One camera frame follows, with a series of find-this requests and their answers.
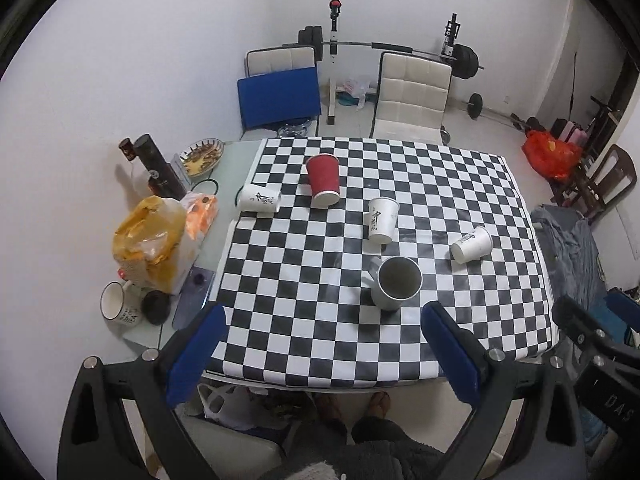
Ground grey ceramic mug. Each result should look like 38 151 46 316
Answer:
367 255 423 312

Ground white printed paper cup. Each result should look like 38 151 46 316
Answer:
450 226 494 264
367 197 401 246
236 183 282 219

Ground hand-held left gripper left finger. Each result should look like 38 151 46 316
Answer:
64 304 228 480

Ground orange tissue pack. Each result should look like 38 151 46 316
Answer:
180 192 221 243

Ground phone in clear case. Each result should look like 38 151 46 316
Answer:
172 267 217 331

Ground small barbell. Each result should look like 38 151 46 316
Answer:
460 92 526 128

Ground black barbell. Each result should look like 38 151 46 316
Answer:
281 25 486 81

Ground black white checkered tablecloth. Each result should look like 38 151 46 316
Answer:
202 136 560 391

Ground red plastic bag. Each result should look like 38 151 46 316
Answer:
522 130 583 181

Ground black cable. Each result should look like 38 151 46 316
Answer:
190 177 222 197

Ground person's legs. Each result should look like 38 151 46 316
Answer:
280 415 451 480

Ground blue board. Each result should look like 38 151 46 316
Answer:
237 66 322 133

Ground white black-rimmed mug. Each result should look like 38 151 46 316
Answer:
100 280 146 329

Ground white barbell rack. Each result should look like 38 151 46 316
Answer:
325 0 468 126

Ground dark cylindrical bottle box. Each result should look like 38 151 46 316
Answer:
132 133 188 201

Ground brown slipper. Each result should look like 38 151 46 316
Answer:
367 391 393 418

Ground glass ashtray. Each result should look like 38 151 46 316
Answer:
277 119 314 139

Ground grey blanket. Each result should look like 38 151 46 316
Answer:
530 205 608 321

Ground dark wooden chair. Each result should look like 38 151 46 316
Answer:
550 144 638 223

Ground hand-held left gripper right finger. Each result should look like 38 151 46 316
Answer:
421 301 588 480

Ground yellow plastic bag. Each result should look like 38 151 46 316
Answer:
112 196 193 295

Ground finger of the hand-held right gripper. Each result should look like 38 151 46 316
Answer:
551 294 621 356
605 287 640 343

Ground dark round lid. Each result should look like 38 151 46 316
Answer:
141 291 171 325

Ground white plastic bag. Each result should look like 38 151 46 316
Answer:
342 77 378 111
197 382 273 431

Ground patterned plate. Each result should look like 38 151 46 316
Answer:
179 137 225 178

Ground white padded chair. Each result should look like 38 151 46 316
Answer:
239 46 323 141
369 51 453 143

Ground red paper cup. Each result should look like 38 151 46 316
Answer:
305 153 343 210

